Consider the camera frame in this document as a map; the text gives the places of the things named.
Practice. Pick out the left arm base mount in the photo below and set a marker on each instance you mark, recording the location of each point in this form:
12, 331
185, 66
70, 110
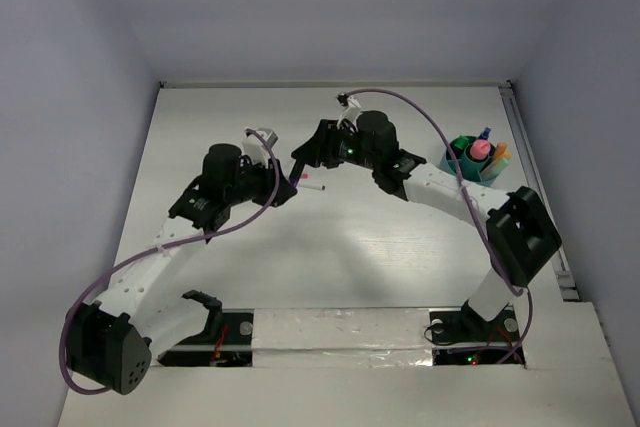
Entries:
224, 341

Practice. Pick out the silver foil tape strip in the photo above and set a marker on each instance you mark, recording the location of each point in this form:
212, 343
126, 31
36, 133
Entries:
341, 338

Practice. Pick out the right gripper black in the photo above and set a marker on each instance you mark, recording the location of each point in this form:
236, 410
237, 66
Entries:
321, 146

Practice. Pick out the green cap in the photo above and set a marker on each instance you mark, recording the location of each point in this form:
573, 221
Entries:
494, 169

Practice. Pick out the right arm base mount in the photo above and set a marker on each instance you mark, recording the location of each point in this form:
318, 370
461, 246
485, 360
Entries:
460, 337

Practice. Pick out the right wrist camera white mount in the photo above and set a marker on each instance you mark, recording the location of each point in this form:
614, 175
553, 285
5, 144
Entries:
351, 109

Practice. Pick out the blue marker in container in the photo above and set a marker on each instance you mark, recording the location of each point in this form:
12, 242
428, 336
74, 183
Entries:
485, 134

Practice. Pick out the orange highlighter cap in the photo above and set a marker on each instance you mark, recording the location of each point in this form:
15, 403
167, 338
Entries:
501, 150

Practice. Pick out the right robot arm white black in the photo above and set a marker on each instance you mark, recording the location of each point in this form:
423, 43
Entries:
515, 226

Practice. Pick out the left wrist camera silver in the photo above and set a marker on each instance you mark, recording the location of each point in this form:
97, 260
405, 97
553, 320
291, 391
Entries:
258, 143

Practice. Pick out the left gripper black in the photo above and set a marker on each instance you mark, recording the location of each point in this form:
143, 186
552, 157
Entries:
267, 173

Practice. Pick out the purple banded white marker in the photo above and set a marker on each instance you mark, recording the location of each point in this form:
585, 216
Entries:
311, 186

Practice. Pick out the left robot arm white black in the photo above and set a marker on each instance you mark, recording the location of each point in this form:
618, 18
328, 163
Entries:
128, 317

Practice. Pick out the pink cap in container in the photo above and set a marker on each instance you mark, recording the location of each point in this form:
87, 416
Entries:
479, 150

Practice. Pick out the teal round divided container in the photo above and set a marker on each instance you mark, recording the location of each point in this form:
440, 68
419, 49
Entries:
472, 170

